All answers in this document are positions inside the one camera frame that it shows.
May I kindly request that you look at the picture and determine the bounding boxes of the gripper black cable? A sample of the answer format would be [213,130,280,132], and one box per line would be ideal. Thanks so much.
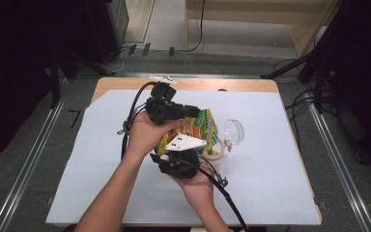
[116,80,157,160]
[173,158,250,232]

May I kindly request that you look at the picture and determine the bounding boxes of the dark curtain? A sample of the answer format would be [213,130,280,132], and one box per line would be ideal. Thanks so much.
[0,0,90,167]
[327,0,371,170]

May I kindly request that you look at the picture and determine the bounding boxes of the black metal stand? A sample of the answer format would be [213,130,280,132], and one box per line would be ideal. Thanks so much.
[46,47,112,109]
[260,0,361,114]

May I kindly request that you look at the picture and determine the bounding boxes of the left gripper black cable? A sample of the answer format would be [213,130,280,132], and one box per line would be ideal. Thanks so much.
[116,80,157,160]

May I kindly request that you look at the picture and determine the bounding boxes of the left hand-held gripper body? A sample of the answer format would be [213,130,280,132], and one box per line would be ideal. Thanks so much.
[145,74,188,126]

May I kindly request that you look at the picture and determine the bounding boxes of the black floor cables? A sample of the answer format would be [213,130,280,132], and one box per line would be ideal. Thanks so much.
[272,57,323,143]

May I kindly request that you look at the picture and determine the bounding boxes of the wooden shelf unit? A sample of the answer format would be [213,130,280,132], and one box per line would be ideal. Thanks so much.
[184,0,341,58]

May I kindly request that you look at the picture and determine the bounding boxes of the tape roll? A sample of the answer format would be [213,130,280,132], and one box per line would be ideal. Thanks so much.
[200,138,227,169]

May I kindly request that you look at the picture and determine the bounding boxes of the yellow green sauce pouch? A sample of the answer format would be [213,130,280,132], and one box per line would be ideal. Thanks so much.
[154,108,219,157]

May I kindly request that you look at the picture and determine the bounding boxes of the white table sheet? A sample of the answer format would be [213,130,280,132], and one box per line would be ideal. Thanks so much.
[44,89,323,226]

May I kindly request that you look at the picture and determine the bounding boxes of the person's right hand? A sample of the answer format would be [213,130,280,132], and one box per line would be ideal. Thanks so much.
[173,162,216,212]

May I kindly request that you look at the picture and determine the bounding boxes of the person's left hand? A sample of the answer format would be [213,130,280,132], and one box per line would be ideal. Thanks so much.
[126,110,183,160]

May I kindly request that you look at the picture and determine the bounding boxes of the black cabinet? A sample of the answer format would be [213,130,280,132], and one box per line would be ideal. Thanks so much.
[85,0,130,65]

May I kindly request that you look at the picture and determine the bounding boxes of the black hanging cable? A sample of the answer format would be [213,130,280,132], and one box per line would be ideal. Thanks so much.
[186,0,207,53]

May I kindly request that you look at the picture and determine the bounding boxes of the white floor cable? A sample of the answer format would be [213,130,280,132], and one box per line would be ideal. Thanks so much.
[107,47,126,73]

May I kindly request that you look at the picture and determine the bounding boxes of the metal floor rail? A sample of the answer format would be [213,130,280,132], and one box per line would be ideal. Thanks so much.
[300,82,371,232]
[76,72,303,80]
[0,93,70,232]

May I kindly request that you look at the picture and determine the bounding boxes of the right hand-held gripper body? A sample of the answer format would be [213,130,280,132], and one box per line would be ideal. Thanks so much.
[157,133,209,181]

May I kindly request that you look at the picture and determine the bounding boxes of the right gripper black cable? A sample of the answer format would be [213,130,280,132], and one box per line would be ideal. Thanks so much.
[173,158,250,232]

